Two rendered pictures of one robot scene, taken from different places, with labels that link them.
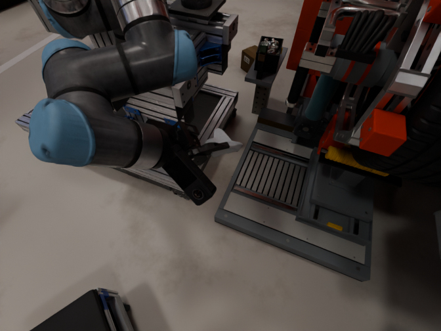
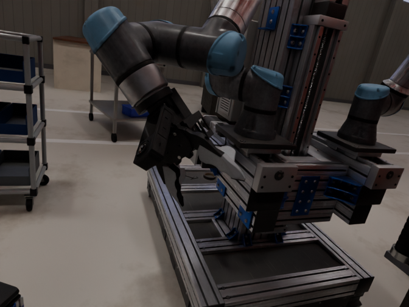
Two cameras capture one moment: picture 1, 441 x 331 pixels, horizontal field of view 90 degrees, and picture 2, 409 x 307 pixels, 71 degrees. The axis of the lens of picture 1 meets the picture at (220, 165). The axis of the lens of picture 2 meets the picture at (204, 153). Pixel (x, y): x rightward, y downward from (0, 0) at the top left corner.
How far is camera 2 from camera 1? 0.37 m
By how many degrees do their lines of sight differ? 50
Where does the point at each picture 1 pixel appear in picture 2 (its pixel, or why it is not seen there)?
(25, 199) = (92, 215)
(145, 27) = (213, 19)
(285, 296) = not seen: outside the picture
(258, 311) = not seen: outside the picture
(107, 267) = not seen: outside the picture
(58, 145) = (92, 17)
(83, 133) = (111, 24)
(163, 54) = (210, 34)
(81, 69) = (156, 24)
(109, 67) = (171, 29)
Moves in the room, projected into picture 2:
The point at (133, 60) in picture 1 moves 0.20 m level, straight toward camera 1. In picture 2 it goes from (188, 30) to (104, 8)
